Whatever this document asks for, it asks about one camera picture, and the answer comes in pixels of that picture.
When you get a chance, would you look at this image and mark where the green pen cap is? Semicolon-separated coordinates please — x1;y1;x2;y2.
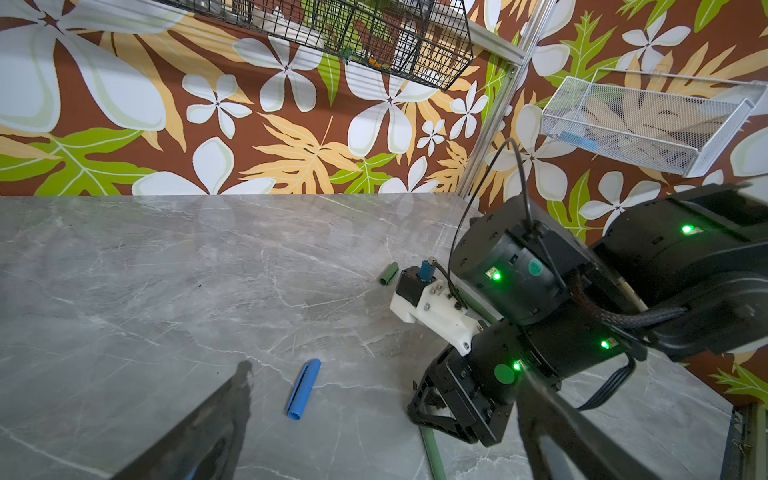
378;262;400;286

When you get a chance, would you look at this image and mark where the green pen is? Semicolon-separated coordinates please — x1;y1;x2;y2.
420;427;447;480

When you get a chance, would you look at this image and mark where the blue pen cap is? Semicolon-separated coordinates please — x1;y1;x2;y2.
286;359;322;420

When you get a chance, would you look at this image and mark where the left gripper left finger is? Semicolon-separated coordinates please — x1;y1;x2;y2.
114;361;253;479

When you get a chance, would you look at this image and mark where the black wire basket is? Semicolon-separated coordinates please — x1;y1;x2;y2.
167;0;474;90

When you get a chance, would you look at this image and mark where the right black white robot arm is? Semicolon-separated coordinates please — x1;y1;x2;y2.
392;184;767;446

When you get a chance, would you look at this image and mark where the white wire basket right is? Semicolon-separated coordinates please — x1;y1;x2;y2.
541;68;767;178

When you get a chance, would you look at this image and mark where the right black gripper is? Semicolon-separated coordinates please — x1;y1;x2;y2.
407;326;530;447

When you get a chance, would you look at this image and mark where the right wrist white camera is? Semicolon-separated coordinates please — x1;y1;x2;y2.
390;266;483;356

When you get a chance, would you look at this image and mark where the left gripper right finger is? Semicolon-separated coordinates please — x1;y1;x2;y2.
517;371;657;480

